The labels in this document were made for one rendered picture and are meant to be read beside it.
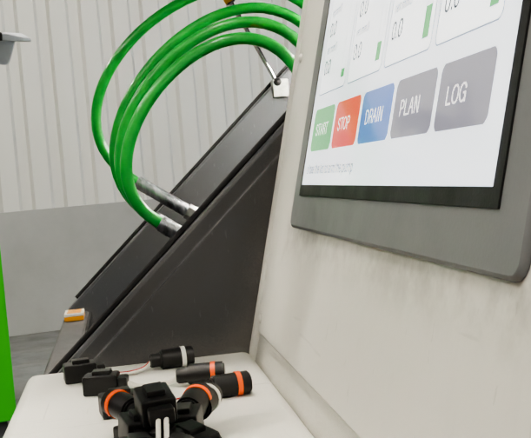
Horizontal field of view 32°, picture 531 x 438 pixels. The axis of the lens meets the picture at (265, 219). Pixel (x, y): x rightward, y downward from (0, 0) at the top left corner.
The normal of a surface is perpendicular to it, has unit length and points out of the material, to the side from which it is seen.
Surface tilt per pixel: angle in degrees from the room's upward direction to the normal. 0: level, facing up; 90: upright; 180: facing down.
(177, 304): 90
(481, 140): 76
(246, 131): 90
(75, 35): 90
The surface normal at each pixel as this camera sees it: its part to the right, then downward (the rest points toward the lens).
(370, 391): -0.98, -0.15
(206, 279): 0.16, 0.04
